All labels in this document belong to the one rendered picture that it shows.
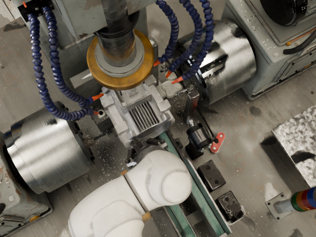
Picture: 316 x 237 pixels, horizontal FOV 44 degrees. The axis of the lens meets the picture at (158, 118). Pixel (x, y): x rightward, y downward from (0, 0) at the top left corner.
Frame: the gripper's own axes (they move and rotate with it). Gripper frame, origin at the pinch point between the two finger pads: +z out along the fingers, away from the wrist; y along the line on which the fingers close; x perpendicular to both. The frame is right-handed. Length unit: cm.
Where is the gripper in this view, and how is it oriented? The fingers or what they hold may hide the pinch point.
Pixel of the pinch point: (138, 143)
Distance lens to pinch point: 121.7
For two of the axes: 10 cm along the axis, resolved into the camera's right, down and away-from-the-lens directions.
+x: 4.3, 8.7, 2.6
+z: -2.4, -1.6, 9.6
